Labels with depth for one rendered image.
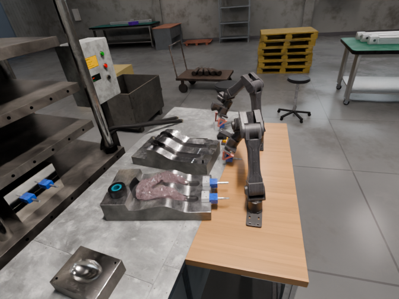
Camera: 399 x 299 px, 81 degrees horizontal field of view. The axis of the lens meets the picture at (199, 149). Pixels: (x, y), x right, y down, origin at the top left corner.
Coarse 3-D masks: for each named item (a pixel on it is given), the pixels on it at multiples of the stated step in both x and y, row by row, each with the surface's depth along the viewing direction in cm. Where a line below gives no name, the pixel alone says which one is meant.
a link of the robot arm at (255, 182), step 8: (248, 128) 98; (256, 128) 98; (248, 136) 98; (256, 136) 100; (248, 144) 100; (256, 144) 99; (248, 152) 102; (256, 152) 100; (248, 160) 103; (256, 160) 101; (248, 168) 105; (256, 168) 101; (248, 176) 104; (256, 176) 102; (248, 184) 103; (256, 184) 102; (248, 192) 104; (256, 192) 103
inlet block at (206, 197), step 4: (204, 192) 111; (208, 192) 111; (204, 196) 109; (208, 196) 108; (212, 196) 110; (216, 196) 110; (204, 200) 108; (208, 200) 108; (212, 200) 109; (216, 200) 108
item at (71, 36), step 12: (60, 0) 115; (60, 12) 117; (72, 24) 122; (72, 36) 124; (72, 48) 127; (84, 60) 132; (12, 72) 160; (84, 72) 134; (84, 84) 138; (96, 96) 144; (96, 108) 146; (96, 120) 151; (108, 132) 158; (108, 144) 161
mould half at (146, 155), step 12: (144, 144) 156; (168, 144) 143; (216, 144) 144; (132, 156) 145; (144, 156) 144; (156, 156) 137; (168, 156) 136; (216, 156) 144; (168, 168) 140; (180, 168) 136; (192, 168) 132; (204, 168) 129
